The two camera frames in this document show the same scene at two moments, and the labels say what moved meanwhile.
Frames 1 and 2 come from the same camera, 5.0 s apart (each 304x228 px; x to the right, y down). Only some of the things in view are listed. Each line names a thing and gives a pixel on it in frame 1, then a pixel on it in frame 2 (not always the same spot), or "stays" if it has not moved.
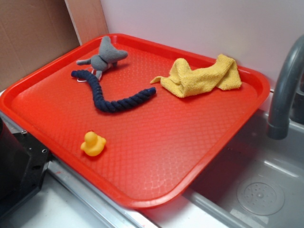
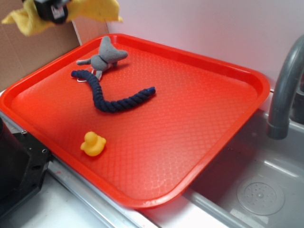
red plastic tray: [156, 149] stays
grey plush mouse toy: [108, 56] stays
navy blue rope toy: [104, 105] stays
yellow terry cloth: [184, 81] → [29, 19]
